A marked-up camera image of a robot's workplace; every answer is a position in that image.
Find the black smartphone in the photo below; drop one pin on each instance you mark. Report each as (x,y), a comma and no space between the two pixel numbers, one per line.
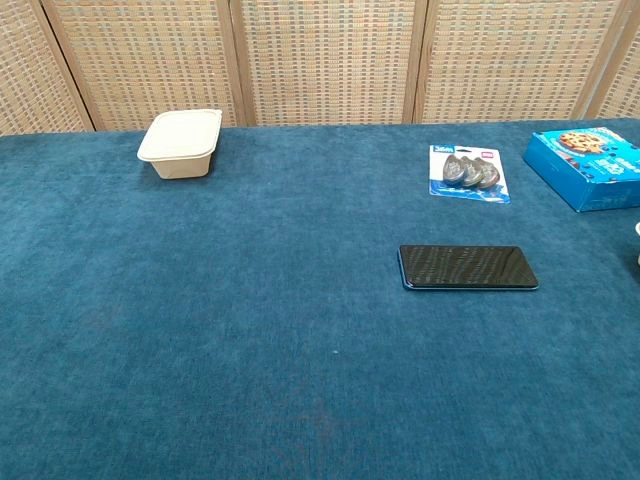
(467,266)

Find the blue velvet table cloth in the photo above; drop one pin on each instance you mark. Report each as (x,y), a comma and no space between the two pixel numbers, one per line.
(250,310)

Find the blister pack of correction tapes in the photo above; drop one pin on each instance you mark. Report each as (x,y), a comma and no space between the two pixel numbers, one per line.
(468,172)

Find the cream lidded food container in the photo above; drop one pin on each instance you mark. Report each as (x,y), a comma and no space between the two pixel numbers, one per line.
(180,142)

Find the woven folding screen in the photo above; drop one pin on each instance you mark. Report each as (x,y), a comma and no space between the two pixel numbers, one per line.
(325,60)

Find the blue cookie box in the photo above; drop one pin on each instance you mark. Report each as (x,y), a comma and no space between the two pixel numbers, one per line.
(585,167)

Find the white cup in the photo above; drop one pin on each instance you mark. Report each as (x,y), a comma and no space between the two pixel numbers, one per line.
(638,243)

